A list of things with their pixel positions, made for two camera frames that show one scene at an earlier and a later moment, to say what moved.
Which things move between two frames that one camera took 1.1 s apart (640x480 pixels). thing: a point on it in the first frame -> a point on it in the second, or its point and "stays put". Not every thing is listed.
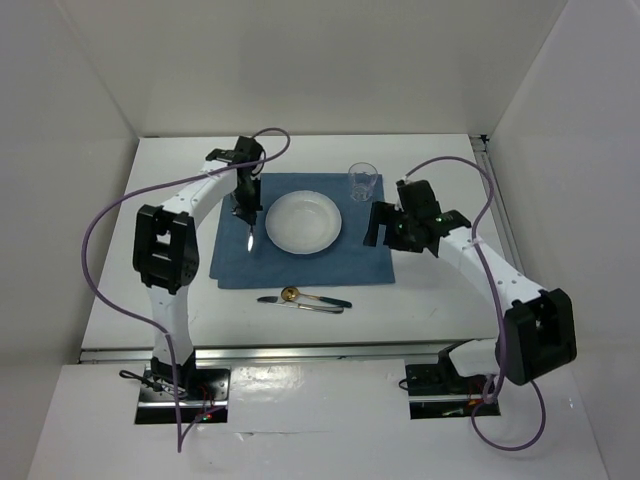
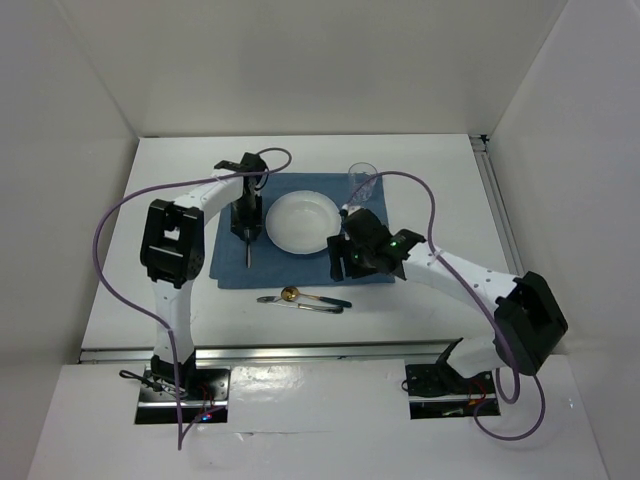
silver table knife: x=299 y=305 stays put
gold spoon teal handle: x=292 y=293 stays put
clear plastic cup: x=363 y=176 stays put
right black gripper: x=385 y=213 -> x=339 y=245
